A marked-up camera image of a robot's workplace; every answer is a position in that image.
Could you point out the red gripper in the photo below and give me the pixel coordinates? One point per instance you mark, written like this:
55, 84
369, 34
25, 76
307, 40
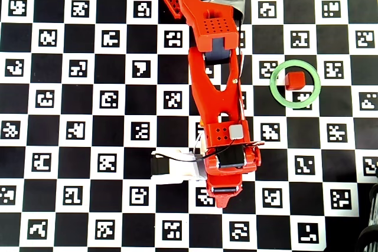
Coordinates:
225, 190

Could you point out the orange cube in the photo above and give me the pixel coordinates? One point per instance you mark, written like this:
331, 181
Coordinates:
201, 122

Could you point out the red cube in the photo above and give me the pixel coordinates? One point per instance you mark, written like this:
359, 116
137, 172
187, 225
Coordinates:
295, 81

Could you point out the red robot arm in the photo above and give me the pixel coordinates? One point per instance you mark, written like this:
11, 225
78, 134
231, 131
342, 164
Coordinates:
212, 92

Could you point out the black white marker board mat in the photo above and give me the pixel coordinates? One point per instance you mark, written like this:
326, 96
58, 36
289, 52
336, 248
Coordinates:
88, 116

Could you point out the black camera stand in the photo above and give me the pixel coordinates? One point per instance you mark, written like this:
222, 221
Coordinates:
369, 228

